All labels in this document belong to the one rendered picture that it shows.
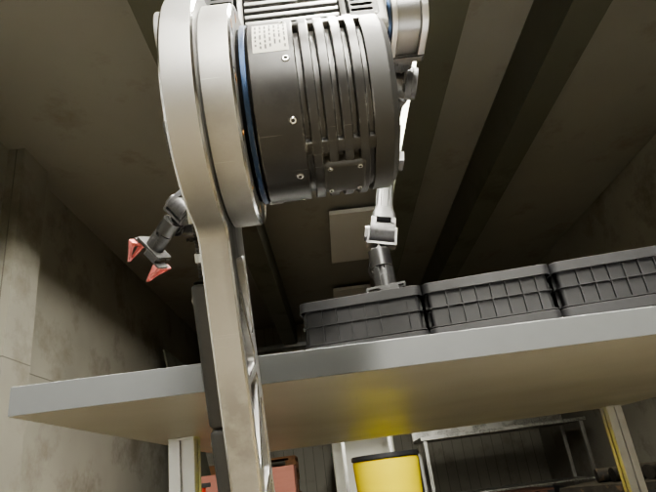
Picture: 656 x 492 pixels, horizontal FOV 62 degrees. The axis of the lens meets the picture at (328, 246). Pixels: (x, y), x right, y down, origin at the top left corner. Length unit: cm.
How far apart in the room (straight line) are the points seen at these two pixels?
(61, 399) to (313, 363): 35
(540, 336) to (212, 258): 49
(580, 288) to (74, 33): 271
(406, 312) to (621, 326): 58
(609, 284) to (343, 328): 62
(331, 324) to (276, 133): 88
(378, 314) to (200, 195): 89
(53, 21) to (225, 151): 279
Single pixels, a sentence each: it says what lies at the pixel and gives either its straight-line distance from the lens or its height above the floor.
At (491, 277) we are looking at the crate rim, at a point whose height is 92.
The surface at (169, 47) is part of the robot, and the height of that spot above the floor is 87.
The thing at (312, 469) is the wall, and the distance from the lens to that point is 831.
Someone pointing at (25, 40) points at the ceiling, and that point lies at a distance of 338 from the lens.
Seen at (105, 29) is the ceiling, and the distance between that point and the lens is 323.
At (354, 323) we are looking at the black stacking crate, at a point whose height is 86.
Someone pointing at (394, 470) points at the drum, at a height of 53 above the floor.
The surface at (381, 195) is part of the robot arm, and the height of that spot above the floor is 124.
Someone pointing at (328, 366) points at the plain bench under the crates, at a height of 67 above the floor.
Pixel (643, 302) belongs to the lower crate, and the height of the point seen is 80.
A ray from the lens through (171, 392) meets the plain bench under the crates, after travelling 80.
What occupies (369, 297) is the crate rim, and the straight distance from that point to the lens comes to 133.
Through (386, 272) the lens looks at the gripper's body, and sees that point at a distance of 141.
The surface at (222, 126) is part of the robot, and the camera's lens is 48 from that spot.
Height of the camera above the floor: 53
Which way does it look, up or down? 23 degrees up
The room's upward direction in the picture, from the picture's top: 8 degrees counter-clockwise
